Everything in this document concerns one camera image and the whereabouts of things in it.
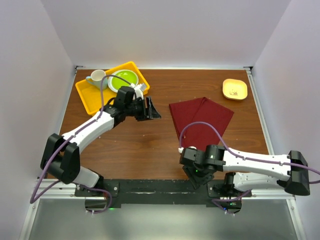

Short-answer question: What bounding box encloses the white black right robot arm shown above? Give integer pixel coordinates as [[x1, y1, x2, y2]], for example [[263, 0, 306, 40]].
[[178, 145, 310, 197]]

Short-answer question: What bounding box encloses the light blue ceramic mug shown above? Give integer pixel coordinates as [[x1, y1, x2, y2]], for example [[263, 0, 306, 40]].
[[85, 69, 108, 90]]

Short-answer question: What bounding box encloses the small yellow square dish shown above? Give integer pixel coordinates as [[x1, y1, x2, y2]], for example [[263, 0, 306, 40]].
[[222, 78, 248, 101]]

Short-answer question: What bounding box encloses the green plate white rim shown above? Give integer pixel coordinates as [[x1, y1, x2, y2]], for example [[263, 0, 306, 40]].
[[108, 69, 139, 93]]

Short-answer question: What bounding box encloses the aluminium frame rail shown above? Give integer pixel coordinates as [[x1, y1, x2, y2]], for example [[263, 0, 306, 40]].
[[36, 179, 296, 200]]

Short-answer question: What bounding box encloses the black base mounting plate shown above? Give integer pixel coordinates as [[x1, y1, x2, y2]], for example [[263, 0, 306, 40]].
[[74, 178, 252, 208]]

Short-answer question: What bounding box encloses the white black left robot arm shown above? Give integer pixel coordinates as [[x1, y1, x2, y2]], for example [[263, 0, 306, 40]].
[[40, 86, 161, 196]]

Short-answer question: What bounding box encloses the yellow plastic tray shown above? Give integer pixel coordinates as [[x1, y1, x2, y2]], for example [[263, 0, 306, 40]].
[[75, 61, 150, 116]]

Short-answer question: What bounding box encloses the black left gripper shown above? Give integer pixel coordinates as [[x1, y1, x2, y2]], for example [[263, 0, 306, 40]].
[[124, 96, 161, 122]]

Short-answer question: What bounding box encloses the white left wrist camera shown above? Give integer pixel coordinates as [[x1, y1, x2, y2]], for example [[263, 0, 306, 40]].
[[130, 83, 147, 100]]

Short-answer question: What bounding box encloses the dark red cloth napkin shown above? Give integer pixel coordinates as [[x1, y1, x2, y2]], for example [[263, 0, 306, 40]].
[[169, 97, 234, 151]]

